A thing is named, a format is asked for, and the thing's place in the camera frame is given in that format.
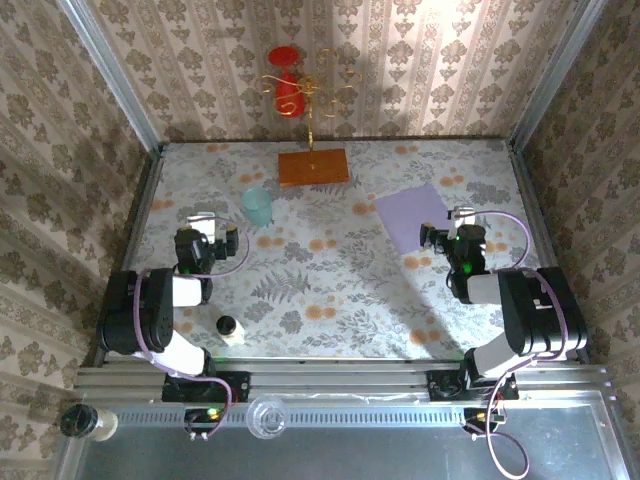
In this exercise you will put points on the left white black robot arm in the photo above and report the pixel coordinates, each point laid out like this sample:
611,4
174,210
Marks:
150,310

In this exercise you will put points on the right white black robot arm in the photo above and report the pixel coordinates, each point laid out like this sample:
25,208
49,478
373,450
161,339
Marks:
535,310

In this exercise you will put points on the teal translucent plastic cup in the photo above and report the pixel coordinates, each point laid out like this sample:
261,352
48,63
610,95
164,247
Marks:
257,207

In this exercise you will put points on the small white bottle black cap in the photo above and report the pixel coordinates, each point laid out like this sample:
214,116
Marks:
232,334

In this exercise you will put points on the floral table cover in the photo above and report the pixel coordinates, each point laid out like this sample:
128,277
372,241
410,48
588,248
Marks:
360,310

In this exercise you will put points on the red wine glass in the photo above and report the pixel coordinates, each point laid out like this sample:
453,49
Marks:
287,92

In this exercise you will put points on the black connector board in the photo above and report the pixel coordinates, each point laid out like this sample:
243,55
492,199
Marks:
477,417
200,417

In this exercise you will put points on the clear glass cup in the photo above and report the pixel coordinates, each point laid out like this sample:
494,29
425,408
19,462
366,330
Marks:
267,417

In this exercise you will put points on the cream jar black lid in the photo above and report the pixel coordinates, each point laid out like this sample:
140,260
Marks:
100,422

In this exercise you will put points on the grey metal tray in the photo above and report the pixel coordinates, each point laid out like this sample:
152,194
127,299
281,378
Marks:
350,455

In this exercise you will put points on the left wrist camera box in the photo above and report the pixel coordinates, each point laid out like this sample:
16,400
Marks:
202,226

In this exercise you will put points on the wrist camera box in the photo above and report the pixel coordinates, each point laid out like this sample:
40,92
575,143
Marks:
202,226
461,216

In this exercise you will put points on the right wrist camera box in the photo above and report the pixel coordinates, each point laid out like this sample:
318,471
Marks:
461,216

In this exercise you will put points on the aluminium side rail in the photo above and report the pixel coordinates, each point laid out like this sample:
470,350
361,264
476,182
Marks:
135,220
536,210

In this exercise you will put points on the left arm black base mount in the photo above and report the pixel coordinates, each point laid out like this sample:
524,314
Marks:
235,385

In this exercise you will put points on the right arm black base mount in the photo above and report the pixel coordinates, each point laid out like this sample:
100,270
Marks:
442,387

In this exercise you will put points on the aluminium front rail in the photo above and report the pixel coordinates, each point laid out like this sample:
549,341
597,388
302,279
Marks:
325,382

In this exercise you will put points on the aluminium corner post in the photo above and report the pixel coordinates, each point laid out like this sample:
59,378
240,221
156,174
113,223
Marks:
555,75
120,85

